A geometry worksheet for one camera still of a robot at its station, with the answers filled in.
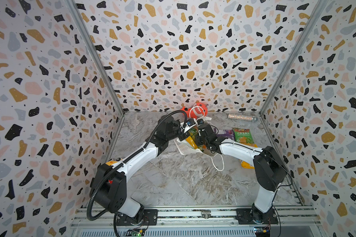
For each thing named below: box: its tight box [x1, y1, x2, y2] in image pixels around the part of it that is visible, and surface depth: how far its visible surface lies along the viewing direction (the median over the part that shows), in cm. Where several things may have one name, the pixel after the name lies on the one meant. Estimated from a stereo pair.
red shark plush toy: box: [179, 102, 209, 119], surface depth 116 cm
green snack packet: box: [232, 128, 255, 144], surface depth 108 cm
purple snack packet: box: [213, 127, 235, 140], surface depth 108 cm
